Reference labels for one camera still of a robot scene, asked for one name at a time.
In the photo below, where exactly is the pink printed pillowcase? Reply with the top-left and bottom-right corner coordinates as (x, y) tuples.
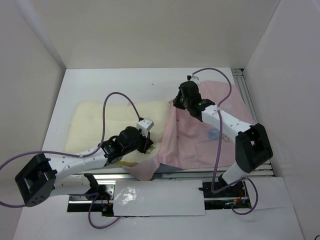
(122, 81), (255, 173)

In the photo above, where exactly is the cream quilted pillow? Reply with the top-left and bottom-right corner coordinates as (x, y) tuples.
(63, 101), (171, 167)

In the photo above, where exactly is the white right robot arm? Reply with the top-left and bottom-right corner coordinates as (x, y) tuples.
(173, 80), (273, 196)

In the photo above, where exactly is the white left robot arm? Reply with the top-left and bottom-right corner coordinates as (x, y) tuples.
(15, 126), (153, 207)

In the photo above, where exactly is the white cover sheet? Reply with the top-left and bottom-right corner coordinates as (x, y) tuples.
(113, 180), (206, 217)

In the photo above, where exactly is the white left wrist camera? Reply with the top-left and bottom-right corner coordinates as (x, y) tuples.
(136, 118), (154, 138)

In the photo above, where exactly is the aluminium frame rails right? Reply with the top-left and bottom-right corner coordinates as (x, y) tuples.
(231, 68), (276, 178)

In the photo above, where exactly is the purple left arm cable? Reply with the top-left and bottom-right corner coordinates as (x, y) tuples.
(0, 91), (145, 229)

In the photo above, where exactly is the aluminium front rail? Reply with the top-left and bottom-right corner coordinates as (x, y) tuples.
(67, 165), (252, 217)

